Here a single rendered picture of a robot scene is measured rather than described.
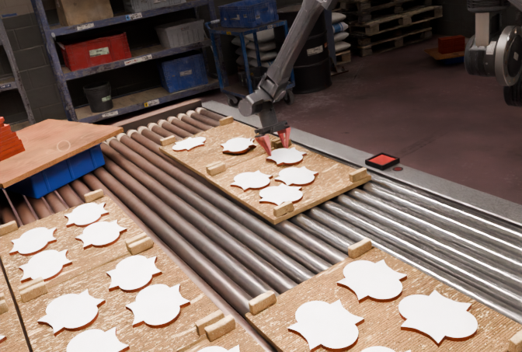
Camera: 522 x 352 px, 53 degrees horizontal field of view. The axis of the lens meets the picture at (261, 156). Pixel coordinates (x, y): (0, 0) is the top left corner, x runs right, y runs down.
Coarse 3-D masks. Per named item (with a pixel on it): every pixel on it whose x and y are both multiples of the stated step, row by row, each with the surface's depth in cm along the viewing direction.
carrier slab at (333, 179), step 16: (256, 160) 178; (304, 160) 172; (320, 160) 170; (208, 176) 172; (224, 176) 170; (320, 176) 159; (336, 176) 157; (368, 176) 154; (224, 192) 162; (240, 192) 157; (256, 192) 156; (304, 192) 151; (320, 192) 149; (336, 192) 149; (256, 208) 146; (272, 208) 145; (304, 208) 144
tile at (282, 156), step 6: (276, 150) 180; (282, 150) 179; (288, 150) 178; (294, 150) 177; (270, 156) 175; (276, 156) 175; (282, 156) 174; (288, 156) 173; (294, 156) 173; (300, 156) 172; (276, 162) 172; (282, 162) 170; (288, 162) 169; (294, 162) 169
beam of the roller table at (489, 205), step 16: (224, 112) 242; (256, 128) 217; (304, 144) 191; (320, 144) 188; (336, 144) 186; (352, 160) 171; (384, 176) 159; (400, 176) 155; (416, 176) 154; (432, 176) 152; (432, 192) 144; (448, 192) 143; (464, 192) 141; (480, 192) 140; (480, 208) 133; (496, 208) 131; (512, 208) 130; (512, 224) 125
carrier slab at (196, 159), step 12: (204, 132) 213; (216, 132) 211; (228, 132) 209; (240, 132) 207; (252, 132) 204; (204, 144) 201; (216, 144) 199; (180, 156) 192; (192, 156) 191; (204, 156) 189; (216, 156) 187; (228, 156) 185; (240, 156) 184; (252, 156) 182; (192, 168) 181; (204, 168) 179
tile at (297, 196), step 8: (280, 184) 156; (264, 192) 153; (272, 192) 152; (280, 192) 151; (288, 192) 150; (296, 192) 150; (264, 200) 148; (272, 200) 147; (280, 200) 146; (296, 200) 146
